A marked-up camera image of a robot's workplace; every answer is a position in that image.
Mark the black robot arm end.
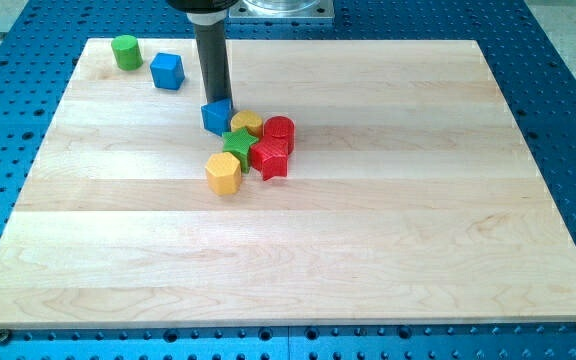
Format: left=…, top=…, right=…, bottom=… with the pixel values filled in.
left=166, top=0, right=238, bottom=14

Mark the yellow hexagon block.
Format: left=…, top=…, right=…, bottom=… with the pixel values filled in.
left=205, top=152, right=242, bottom=196

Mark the red star block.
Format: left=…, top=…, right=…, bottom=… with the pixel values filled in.
left=250, top=137, right=288, bottom=181

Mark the red cylinder block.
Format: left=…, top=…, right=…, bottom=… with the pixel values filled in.
left=264, top=116, right=295, bottom=154

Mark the green star block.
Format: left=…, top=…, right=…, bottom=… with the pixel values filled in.
left=222, top=128, right=259, bottom=173

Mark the yellow cylinder block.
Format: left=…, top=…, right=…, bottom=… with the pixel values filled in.
left=230, top=110, right=263, bottom=138

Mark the blue triangle block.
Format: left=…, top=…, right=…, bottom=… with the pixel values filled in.
left=201, top=98, right=232, bottom=136

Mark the light wooden board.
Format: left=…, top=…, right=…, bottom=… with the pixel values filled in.
left=0, top=38, right=576, bottom=329

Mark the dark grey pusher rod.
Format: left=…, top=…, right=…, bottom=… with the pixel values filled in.
left=187, top=10, right=231, bottom=103

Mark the blue cube block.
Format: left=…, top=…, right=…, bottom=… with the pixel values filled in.
left=150, top=52, right=185, bottom=90

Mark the green cylinder block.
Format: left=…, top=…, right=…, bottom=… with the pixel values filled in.
left=111, top=35, right=143, bottom=71

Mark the blue perforated metal table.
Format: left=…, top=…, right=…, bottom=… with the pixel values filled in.
left=0, top=1, right=576, bottom=359

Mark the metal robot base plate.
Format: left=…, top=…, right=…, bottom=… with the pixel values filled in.
left=229, top=0, right=335, bottom=23

